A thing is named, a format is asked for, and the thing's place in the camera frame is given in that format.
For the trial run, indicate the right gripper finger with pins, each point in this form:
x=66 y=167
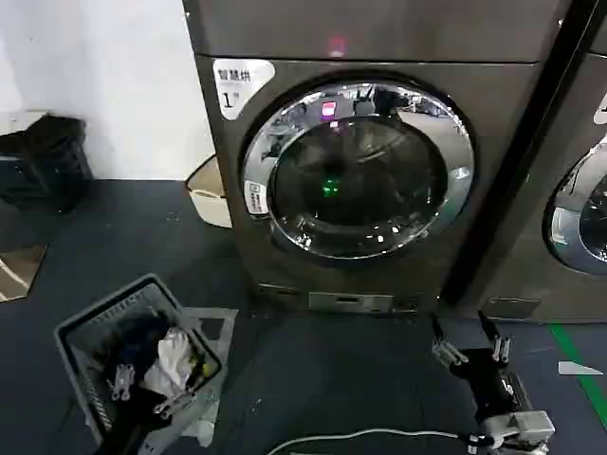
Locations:
x=448 y=353
x=499 y=348

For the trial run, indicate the grey plastic laundry basket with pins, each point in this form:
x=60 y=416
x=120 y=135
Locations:
x=78 y=341

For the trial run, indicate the grey dryer service hatch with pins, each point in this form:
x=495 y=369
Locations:
x=351 y=302

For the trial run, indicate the white floor marker piece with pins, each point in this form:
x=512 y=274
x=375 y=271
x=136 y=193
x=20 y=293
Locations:
x=576 y=368

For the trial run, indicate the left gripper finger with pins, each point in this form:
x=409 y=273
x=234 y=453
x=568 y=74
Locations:
x=175 y=403
x=121 y=381

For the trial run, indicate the grey dryer without number sticker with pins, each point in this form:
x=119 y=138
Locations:
x=545 y=294

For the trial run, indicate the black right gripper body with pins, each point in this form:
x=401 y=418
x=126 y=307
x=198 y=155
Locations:
x=486 y=379

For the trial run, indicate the brown flat board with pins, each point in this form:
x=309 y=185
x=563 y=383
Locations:
x=19 y=275

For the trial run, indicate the dark garment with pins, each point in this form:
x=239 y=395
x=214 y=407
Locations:
x=133 y=339

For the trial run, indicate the small white door label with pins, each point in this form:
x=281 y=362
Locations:
x=255 y=199

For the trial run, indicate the white garment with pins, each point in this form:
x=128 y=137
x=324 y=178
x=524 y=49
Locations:
x=173 y=351

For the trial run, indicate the white number sticker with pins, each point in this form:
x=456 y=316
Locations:
x=237 y=90

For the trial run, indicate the black plastic crate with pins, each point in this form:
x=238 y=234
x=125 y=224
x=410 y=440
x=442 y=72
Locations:
x=47 y=161

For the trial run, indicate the grey dryer with number sticker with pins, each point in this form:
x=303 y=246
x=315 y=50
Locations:
x=360 y=42

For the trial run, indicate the green floor tape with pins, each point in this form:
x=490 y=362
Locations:
x=576 y=351

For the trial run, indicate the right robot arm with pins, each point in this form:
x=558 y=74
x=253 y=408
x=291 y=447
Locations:
x=521 y=429

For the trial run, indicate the round glass dryer door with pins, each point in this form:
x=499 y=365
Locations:
x=583 y=213
x=360 y=175

